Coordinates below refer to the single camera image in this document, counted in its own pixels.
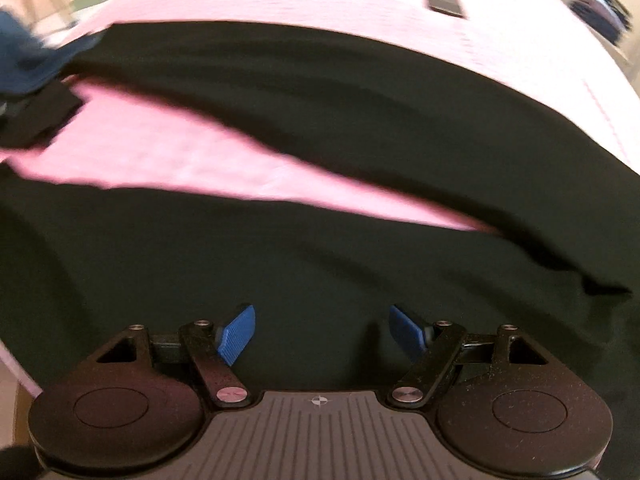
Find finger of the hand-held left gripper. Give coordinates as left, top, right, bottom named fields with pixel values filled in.
left=0, top=81, right=85, bottom=150

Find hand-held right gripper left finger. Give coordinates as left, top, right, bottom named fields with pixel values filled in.
left=94, top=303, right=257, bottom=407

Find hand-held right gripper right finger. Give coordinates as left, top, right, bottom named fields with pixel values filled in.
left=389, top=304, right=549, bottom=407

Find black pants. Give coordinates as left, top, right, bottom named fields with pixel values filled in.
left=0, top=21, right=640, bottom=403

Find pink blanket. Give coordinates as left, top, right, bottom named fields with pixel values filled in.
left=0, top=0, right=640, bottom=401

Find dark blue bag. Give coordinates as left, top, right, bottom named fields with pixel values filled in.
left=570, top=0, right=633, bottom=46

